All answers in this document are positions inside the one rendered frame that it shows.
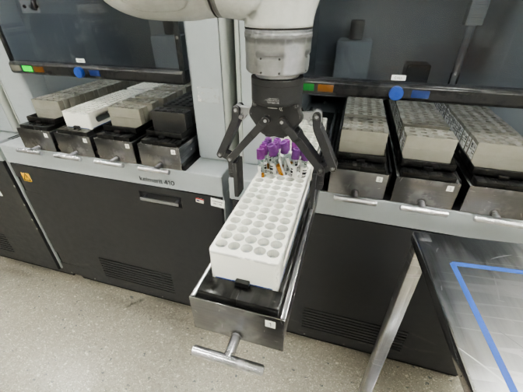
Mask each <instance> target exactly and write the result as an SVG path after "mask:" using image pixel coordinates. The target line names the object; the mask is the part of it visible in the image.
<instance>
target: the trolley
mask: <svg viewBox="0 0 523 392"><path fill-rule="evenodd" d="M411 242H412V243H411V246H410V248H409V252H408V254H407V257H406V259H405V263H404V265H403V268H402V271H401V274H400V276H399V278H398V282H397V285H396V287H395V291H394V293H393V295H392V298H391V302H390V303H389V306H388V310H387V312H386V314H385V317H384V320H383V323H382V325H381V329H380V331H379V334H378V336H377V340H376V342H375V345H374V348H373V351H372V353H371V355H370V359H369V362H368V363H367V368H366V370H365V372H364V375H363V379H362V380H361V383H360V387H359V389H358V391H357V392H372V390H373V389H374V385H375V383H376V381H377V378H378V376H379V374H380V371H381V369H382V366H383V365H384V361H385V359H386V357H387V355H388V352H389V350H390V347H391V345H392V342H393V341H394V338H395V336H396V333H397V331H398V328H399V326H400V323H401V322H402V318H403V317H404V314H405V312H406V309H407V307H408V305H409V302H410V299H411V298H412V294H413V293H414V290H415V288H416V285H417V283H418V281H419V278H420V276H421V274H422V273H423V277H424V280H425V282H426V286H427V288H428V291H429V294H430V297H431V299H432V302H433V306H434V309H435V311H436V313H437V317H438V320H439V322H440V325H441V328H442V331H443V333H444V337H445V340H446V342H447V344H448V348H449V351H450V353H451V357H452V359H453V362H454V364H455V368H456V371H457V374H458V377H459V379H460V382H461V385H462V389H463V390H464V392H523V243H509V242H503V241H496V240H482V239H475V238H468V237H460V236H448V235H441V234H433V233H420V232H413V234H412V237H411Z"/></svg>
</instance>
